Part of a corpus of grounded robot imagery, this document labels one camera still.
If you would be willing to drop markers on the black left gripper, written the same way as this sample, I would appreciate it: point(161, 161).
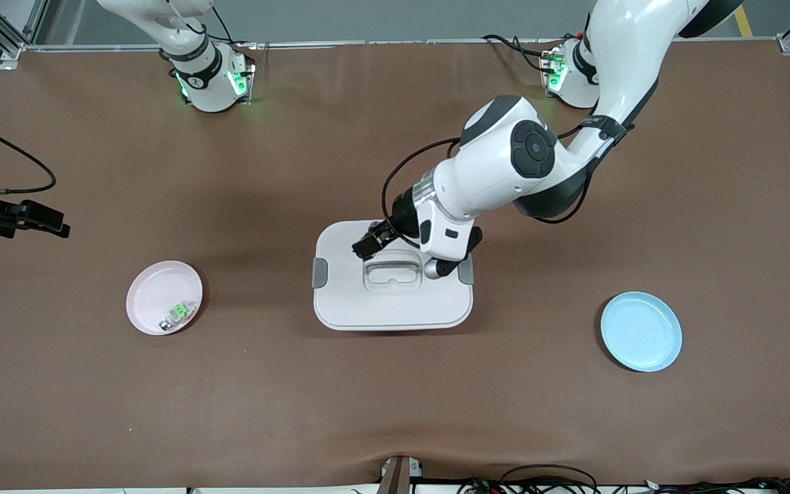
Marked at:
point(403, 213)

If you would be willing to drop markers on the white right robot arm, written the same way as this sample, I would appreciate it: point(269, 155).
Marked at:
point(210, 89)

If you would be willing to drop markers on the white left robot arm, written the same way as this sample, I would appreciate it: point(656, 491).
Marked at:
point(505, 165)

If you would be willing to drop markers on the grey box latch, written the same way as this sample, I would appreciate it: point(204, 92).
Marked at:
point(467, 276)
point(319, 273)

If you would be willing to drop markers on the white lidded storage box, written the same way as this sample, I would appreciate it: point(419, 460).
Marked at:
point(395, 309)

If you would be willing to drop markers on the pink round plate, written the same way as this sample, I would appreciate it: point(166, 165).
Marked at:
point(151, 291)

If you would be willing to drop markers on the brown table mat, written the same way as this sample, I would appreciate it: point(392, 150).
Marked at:
point(395, 412)

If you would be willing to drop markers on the blue round plate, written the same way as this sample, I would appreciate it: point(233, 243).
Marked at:
point(642, 333)

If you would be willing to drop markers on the green and white switch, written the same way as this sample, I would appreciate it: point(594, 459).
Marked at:
point(178, 314)

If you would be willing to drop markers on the silver table edge rail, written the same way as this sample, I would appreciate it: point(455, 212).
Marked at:
point(367, 44)

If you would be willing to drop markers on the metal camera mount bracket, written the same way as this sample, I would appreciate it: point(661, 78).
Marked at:
point(398, 475)

